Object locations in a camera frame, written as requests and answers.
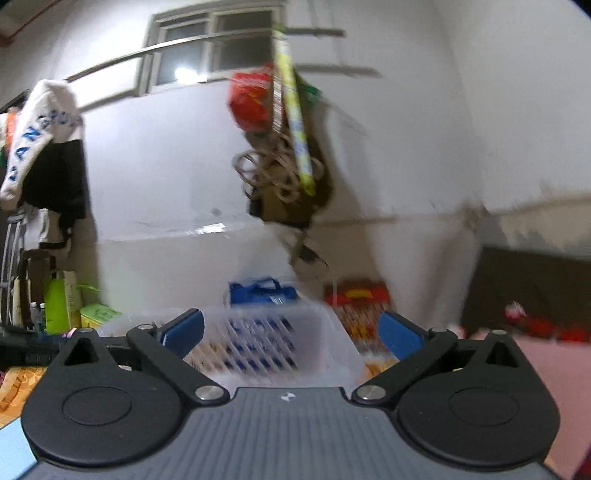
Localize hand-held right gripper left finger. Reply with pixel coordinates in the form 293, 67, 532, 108
48, 308, 230, 409

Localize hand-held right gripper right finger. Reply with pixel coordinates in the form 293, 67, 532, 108
351, 310, 542, 410

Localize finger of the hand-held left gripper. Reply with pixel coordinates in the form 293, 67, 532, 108
0, 335, 71, 366

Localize clear plastic basket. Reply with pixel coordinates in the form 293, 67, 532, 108
95, 302, 369, 387

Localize clear water bottles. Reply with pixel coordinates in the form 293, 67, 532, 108
29, 301, 48, 334

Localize red patterned gift box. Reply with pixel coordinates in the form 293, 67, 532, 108
324, 281, 393, 358

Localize green shopping bag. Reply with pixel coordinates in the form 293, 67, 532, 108
44, 271, 100, 336

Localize yellow-green box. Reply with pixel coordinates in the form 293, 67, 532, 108
80, 302, 123, 330

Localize blue tote bag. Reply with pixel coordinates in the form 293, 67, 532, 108
225, 278, 302, 309

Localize metal crutches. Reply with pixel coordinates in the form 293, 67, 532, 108
0, 207, 27, 325

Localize light blue mat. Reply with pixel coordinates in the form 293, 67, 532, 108
0, 425, 38, 480

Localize black power adapter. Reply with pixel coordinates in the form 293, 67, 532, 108
290, 230, 329, 269

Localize dark wooden headboard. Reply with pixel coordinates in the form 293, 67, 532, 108
462, 246, 591, 343

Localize red plaid cloth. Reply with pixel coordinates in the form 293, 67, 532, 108
505, 301, 591, 343

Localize brown hanging bag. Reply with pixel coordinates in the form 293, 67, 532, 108
248, 133, 334, 230

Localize pink blanket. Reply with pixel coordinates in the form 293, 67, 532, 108
462, 327, 591, 480

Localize white and black jacket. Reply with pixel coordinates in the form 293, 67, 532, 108
0, 79, 89, 257

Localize orange bag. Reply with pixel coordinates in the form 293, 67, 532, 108
0, 107, 22, 168

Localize red plastic bag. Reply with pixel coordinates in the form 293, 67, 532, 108
228, 68, 279, 133

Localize green hanging bag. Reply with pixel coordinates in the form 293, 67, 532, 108
300, 78, 326, 103

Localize grey metal rod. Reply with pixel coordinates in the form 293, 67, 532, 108
66, 28, 347, 84

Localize window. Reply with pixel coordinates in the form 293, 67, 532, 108
139, 0, 288, 96

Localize coiled beige rope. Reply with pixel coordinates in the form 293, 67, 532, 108
232, 137, 325, 205

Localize yellow-green patterned strap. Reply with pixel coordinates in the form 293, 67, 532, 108
271, 27, 317, 195

